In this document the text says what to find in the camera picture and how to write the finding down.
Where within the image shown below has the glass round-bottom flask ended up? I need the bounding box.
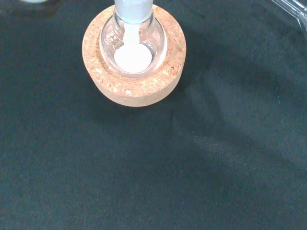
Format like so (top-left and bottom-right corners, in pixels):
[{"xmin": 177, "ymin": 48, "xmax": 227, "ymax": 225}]
[{"xmin": 99, "ymin": 0, "xmax": 167, "ymax": 78}]

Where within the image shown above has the black bench cloth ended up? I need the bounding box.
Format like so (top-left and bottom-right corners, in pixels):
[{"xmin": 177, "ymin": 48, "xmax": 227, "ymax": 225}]
[{"xmin": 0, "ymin": 0, "xmax": 307, "ymax": 230}]

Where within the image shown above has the glass weighing funnel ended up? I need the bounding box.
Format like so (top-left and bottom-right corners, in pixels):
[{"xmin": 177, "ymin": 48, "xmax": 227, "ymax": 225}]
[{"xmin": 272, "ymin": 0, "xmax": 307, "ymax": 32}]

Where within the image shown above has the cork ring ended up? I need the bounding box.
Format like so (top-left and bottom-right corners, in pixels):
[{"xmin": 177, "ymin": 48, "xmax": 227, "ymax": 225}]
[{"xmin": 82, "ymin": 4, "xmax": 187, "ymax": 105}]

